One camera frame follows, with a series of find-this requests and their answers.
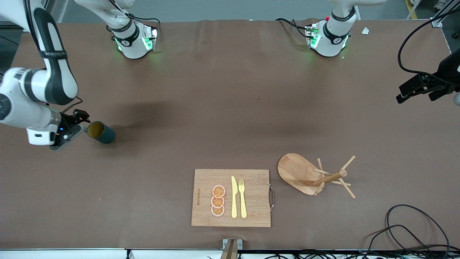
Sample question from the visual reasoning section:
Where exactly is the aluminium frame profile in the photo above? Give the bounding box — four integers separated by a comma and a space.
430, 0, 460, 28

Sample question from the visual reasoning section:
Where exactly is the yellow plastic fork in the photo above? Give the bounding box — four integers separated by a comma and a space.
239, 179, 248, 219

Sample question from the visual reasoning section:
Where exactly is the small metal bracket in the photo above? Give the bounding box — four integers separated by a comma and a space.
222, 238, 243, 250

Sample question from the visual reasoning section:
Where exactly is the white table edge rail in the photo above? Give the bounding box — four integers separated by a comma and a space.
0, 248, 460, 259

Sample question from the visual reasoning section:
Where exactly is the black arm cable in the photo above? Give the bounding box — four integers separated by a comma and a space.
397, 14, 460, 77
59, 96, 84, 115

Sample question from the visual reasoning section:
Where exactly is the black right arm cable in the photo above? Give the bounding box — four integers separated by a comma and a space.
59, 96, 84, 115

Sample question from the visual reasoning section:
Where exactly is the yellow plastic knife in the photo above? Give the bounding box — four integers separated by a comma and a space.
231, 176, 238, 219

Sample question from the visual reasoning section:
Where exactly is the brown wooden strip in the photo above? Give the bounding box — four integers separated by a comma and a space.
220, 239, 238, 259

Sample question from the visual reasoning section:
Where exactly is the wooden cutting board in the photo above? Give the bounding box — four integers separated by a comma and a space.
191, 169, 275, 228

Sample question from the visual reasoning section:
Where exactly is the black looped cable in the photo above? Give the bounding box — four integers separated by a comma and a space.
385, 204, 450, 252
367, 225, 432, 252

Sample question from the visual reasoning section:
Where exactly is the teal cup yellow inside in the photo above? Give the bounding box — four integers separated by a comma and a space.
87, 121, 116, 145

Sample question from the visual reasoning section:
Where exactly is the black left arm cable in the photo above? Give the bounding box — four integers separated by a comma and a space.
397, 14, 460, 77

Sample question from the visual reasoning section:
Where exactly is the thin black cable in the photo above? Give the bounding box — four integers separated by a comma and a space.
108, 0, 161, 35
275, 18, 309, 38

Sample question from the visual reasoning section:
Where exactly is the wooden mug tree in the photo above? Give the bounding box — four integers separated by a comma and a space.
277, 153, 357, 199

